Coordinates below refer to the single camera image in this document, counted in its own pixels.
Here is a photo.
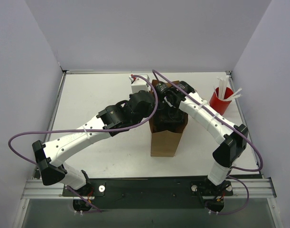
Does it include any brown paper bag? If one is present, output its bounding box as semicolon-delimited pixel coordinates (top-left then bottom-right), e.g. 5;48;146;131
149;79;188;157

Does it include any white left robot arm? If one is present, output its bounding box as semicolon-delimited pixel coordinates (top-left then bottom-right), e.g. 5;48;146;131
32;90;157;196

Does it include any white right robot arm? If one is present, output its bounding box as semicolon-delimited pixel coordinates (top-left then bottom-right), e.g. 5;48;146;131
155;81;248;186

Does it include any red plastic cup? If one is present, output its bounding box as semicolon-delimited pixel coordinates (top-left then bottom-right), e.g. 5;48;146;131
209;88;232;115

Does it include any white wrapped straws bundle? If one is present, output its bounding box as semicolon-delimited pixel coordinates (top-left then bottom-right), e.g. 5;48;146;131
214;75;242;102

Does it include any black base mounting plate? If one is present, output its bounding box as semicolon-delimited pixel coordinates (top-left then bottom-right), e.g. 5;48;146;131
62;176;233;210

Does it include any aluminium rail frame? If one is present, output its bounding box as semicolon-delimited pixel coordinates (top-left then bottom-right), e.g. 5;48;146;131
21;179;277;199

